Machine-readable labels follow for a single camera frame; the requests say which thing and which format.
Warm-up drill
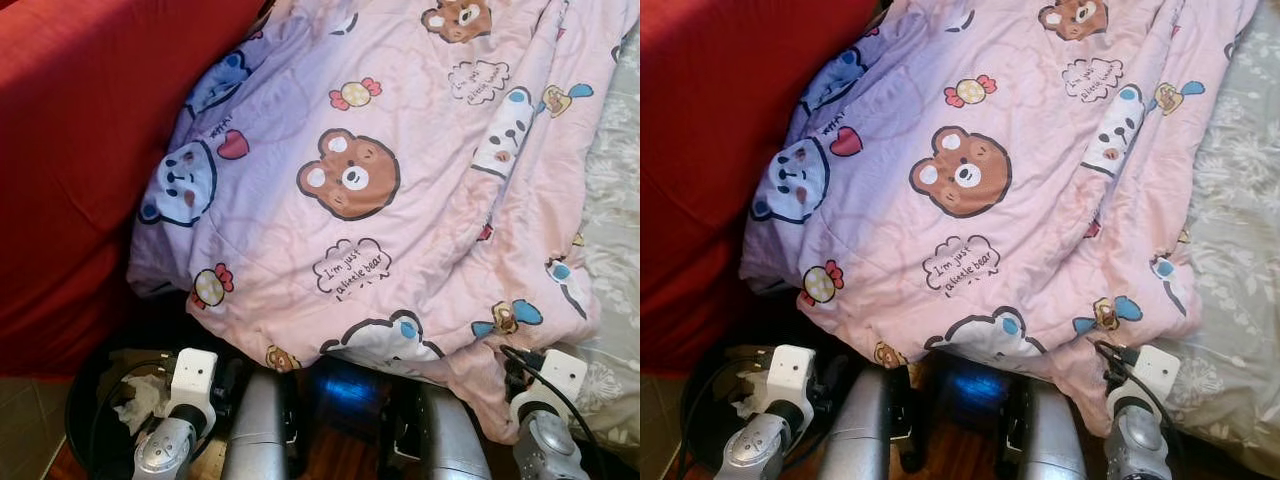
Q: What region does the red sofa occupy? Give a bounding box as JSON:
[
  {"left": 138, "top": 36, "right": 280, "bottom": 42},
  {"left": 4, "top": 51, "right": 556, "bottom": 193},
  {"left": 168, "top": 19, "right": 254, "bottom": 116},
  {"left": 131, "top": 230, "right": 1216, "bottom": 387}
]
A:
[
  {"left": 640, "top": 0, "right": 881, "bottom": 379},
  {"left": 0, "top": 0, "right": 266, "bottom": 379}
]

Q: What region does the silver left robot leg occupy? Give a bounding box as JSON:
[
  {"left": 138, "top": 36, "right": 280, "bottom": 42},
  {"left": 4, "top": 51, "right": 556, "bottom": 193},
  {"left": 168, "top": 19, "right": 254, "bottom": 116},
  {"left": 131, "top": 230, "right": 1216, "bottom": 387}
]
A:
[
  {"left": 820, "top": 365, "right": 896, "bottom": 480},
  {"left": 220, "top": 368, "right": 301, "bottom": 480}
]

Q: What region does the crumpled white paper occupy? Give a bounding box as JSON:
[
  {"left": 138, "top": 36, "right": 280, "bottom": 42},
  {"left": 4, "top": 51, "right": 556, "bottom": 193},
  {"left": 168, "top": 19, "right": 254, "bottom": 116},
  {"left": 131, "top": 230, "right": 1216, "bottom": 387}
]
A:
[
  {"left": 115, "top": 375, "right": 176, "bottom": 436},
  {"left": 735, "top": 385, "right": 776, "bottom": 416}
]

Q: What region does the silver robot leg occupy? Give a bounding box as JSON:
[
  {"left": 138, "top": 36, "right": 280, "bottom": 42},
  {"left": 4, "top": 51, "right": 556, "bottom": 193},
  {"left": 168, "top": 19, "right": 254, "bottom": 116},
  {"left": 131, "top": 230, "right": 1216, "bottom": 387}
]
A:
[
  {"left": 1005, "top": 385, "right": 1091, "bottom": 480},
  {"left": 220, "top": 368, "right": 301, "bottom": 480},
  {"left": 820, "top": 365, "right": 896, "bottom": 480},
  {"left": 395, "top": 385, "right": 493, "bottom": 480}
]

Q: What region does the black robot waist blue light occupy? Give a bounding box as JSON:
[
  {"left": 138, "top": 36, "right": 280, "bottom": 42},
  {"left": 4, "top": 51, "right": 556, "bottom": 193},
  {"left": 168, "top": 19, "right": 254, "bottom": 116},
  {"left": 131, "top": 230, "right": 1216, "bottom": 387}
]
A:
[
  {"left": 915, "top": 355, "right": 1011, "bottom": 471},
  {"left": 300, "top": 355, "right": 411, "bottom": 480}
]

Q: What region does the grey floral bed sheet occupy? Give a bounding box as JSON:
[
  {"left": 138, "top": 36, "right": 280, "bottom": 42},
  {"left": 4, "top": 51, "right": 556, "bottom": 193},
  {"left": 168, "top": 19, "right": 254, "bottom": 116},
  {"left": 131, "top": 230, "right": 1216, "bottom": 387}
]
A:
[
  {"left": 575, "top": 25, "right": 641, "bottom": 471},
  {"left": 1150, "top": 0, "right": 1280, "bottom": 479}
]

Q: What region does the pink bear print blanket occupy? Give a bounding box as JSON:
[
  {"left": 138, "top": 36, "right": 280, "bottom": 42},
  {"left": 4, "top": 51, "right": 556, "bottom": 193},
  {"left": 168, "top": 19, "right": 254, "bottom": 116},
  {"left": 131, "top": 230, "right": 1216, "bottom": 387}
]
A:
[
  {"left": 740, "top": 0, "right": 1261, "bottom": 441},
  {"left": 125, "top": 0, "right": 639, "bottom": 446}
]

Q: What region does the silver right robot leg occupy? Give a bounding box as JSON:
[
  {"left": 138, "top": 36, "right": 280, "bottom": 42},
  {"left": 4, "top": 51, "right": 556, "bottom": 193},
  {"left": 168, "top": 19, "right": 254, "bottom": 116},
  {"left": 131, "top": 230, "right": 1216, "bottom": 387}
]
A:
[
  {"left": 1005, "top": 385, "right": 1091, "bottom": 480},
  {"left": 395, "top": 385, "right": 493, "bottom": 480}
]

